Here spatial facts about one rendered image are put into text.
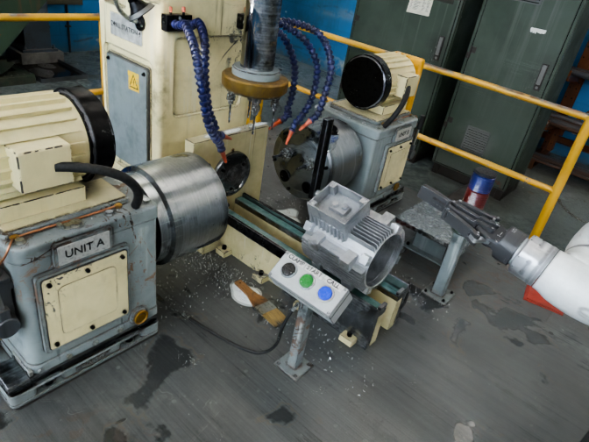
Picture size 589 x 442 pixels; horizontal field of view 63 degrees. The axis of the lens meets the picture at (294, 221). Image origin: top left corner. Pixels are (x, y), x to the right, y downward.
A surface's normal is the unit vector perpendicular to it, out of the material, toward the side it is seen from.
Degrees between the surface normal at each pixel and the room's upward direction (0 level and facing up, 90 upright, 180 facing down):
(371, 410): 0
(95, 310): 90
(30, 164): 90
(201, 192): 51
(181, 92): 90
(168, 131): 90
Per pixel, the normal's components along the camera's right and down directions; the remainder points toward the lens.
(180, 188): 0.59, -0.38
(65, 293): 0.74, 0.44
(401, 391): 0.15, -0.85
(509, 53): -0.66, 0.29
